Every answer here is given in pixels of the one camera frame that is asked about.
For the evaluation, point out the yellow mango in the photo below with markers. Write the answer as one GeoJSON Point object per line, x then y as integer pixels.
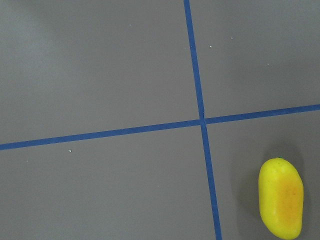
{"type": "Point", "coordinates": [281, 198]}

